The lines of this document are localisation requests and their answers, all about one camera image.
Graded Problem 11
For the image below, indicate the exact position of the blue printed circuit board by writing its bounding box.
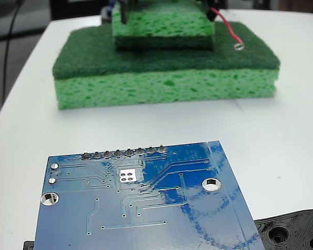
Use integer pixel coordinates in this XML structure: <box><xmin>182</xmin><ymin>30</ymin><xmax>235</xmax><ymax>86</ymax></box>
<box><xmin>34</xmin><ymin>140</ymin><xmax>266</xmax><ymax>250</ymax></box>

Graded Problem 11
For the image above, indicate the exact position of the thin black cable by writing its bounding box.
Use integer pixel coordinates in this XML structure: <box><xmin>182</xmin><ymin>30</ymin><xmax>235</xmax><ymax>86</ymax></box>
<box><xmin>2</xmin><ymin>0</ymin><xmax>26</xmax><ymax>105</ymax></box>

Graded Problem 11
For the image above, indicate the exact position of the red wire with metal loop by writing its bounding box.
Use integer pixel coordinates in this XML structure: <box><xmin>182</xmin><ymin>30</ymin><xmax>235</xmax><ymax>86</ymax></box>
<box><xmin>210</xmin><ymin>7</ymin><xmax>244</xmax><ymax>51</ymax></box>

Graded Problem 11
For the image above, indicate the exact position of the small green scouring sponge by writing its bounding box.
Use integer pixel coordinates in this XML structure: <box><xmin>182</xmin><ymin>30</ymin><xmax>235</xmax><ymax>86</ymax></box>
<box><xmin>111</xmin><ymin>0</ymin><xmax>216</xmax><ymax>52</ymax></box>

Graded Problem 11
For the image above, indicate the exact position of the black plastic bracket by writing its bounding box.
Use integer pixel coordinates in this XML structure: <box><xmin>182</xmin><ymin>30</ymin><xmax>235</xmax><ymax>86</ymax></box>
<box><xmin>22</xmin><ymin>209</ymin><xmax>313</xmax><ymax>250</ymax></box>

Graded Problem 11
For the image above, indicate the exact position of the large green scouring sponge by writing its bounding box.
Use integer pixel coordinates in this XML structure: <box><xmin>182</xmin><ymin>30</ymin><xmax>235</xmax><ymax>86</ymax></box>
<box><xmin>52</xmin><ymin>21</ymin><xmax>281</xmax><ymax>110</ymax></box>

